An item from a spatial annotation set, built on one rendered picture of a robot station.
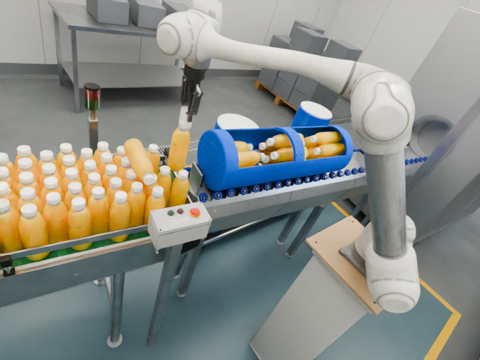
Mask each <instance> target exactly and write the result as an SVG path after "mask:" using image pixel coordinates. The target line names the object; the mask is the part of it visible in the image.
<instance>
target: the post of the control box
mask: <svg viewBox="0 0 480 360"><path fill-rule="evenodd" d="M181 245H182V244H177V245H174V246H170V247H167V250H166V256H165V259H164V265H163V269H162V273H161V278H160V282H159V288H158V291H157V295H156V301H155V304H154V310H153V314H152V318H151V323H150V327H149V333H148V336H147V340H146V342H147V344H148V347H151V346H153V345H155V343H156V339H157V336H158V332H159V328H160V325H161V320H162V317H163V314H164V309H165V306H166V301H167V299H168V295H169V291H170V288H171V283H172V280H173V277H174V272H175V269H176V264H177V261H178V258H179V253H180V251H181Z"/></svg>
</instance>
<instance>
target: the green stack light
mask: <svg viewBox="0 0 480 360"><path fill-rule="evenodd" d="M84 107H85V108H86V109H88V110H92V111H96V110H99V109H100V108H101V98H100V99H97V100H90V99H87V98H85V97H84Z"/></svg>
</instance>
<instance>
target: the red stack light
mask: <svg viewBox="0 0 480 360"><path fill-rule="evenodd" d="M84 97H85V98H87V99H90V100H97V99H100V98H101V89H99V90H98V91H89V90H87V89H85V88H84Z"/></svg>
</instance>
